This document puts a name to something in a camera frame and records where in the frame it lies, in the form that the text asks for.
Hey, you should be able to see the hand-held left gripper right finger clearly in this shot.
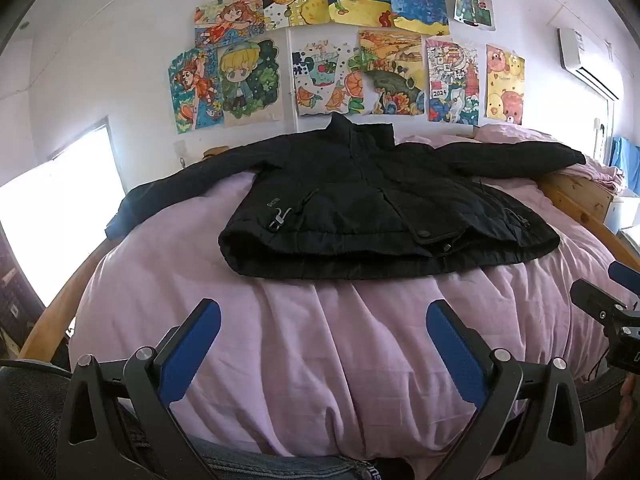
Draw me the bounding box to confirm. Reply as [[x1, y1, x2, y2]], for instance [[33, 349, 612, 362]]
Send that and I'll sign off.
[[425, 298, 589, 480]]

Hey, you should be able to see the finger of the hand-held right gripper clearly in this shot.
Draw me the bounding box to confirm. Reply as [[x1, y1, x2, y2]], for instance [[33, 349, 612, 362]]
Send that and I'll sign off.
[[570, 279, 632, 332], [607, 260, 640, 289]]

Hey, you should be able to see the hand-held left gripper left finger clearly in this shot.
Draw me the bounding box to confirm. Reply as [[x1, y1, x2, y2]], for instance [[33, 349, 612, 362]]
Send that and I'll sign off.
[[57, 298, 222, 480]]

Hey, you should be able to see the black jacket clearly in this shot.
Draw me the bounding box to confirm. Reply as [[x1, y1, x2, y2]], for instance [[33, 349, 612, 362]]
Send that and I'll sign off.
[[104, 111, 587, 281]]

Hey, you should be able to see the person's right hand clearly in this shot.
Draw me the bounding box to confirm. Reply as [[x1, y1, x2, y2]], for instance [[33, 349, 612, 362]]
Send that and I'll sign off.
[[616, 374, 640, 432]]

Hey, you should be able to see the white storage box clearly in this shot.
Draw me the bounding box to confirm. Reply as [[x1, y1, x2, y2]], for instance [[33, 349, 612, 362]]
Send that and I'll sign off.
[[602, 194, 640, 243]]

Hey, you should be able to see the blue cloth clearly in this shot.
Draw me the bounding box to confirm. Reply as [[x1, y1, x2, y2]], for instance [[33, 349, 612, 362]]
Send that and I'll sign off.
[[610, 136, 640, 192]]

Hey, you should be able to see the pink duvet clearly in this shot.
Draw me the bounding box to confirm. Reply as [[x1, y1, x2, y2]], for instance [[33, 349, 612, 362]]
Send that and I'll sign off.
[[69, 132, 632, 480]]

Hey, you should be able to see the person's jeans leg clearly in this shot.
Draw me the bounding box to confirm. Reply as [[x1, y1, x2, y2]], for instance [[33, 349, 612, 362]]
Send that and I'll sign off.
[[187, 435, 363, 480]]

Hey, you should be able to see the pink pillow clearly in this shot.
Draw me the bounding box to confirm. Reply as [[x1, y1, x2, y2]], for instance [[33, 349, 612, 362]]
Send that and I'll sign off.
[[472, 124, 626, 193]]

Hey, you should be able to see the black mesh chair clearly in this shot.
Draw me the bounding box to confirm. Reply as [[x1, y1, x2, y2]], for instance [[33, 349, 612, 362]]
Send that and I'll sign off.
[[0, 357, 632, 480]]

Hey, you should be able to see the bright window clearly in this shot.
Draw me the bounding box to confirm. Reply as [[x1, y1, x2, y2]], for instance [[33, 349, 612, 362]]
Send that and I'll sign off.
[[0, 116, 127, 308]]

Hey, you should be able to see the white air conditioner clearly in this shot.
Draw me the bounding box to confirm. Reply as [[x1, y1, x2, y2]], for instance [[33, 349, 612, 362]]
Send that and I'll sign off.
[[557, 26, 626, 101]]

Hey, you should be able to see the pigs and chicks drawing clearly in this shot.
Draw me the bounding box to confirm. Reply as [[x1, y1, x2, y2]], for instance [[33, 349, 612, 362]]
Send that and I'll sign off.
[[485, 43, 526, 126]]

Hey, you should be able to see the buildings and waves drawing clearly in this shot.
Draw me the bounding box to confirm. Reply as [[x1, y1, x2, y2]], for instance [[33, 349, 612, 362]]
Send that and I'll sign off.
[[425, 37, 481, 127]]

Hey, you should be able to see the swimming girl drawing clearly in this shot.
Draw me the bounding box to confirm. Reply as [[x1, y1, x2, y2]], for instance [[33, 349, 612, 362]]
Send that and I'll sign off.
[[167, 47, 224, 136]]

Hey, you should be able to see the blond boy drawing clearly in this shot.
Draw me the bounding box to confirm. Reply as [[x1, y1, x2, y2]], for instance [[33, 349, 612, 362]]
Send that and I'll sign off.
[[217, 38, 284, 128]]

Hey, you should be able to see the orange landscape drawing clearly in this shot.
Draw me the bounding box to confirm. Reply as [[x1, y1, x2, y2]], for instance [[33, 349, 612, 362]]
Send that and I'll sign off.
[[358, 29, 427, 117]]

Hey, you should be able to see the turtles drawing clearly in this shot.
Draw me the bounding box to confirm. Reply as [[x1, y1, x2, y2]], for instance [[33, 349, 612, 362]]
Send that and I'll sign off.
[[291, 41, 372, 119]]

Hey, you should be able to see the orange-haired girl drawing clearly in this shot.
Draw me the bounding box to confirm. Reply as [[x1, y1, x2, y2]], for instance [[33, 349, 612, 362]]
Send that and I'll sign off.
[[194, 0, 267, 50]]

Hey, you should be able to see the wooden bed frame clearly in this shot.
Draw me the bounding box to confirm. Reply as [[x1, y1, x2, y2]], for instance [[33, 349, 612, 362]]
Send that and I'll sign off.
[[17, 132, 640, 361]]

